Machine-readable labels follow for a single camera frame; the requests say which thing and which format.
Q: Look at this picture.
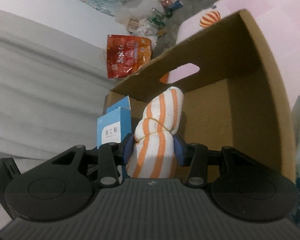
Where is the red snack bag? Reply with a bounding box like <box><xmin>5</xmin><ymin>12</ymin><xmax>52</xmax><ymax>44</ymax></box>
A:
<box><xmin>107</xmin><ymin>35</ymin><xmax>152</xmax><ymax>79</ymax></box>

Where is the blue white bandage box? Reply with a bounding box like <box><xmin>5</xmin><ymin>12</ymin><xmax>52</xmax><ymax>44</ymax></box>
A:
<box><xmin>96</xmin><ymin>96</ymin><xmax>132</xmax><ymax>148</ymax></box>

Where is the brown cardboard box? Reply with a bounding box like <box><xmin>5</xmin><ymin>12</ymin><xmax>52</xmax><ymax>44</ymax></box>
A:
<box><xmin>104</xmin><ymin>9</ymin><xmax>296</xmax><ymax>180</ymax></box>

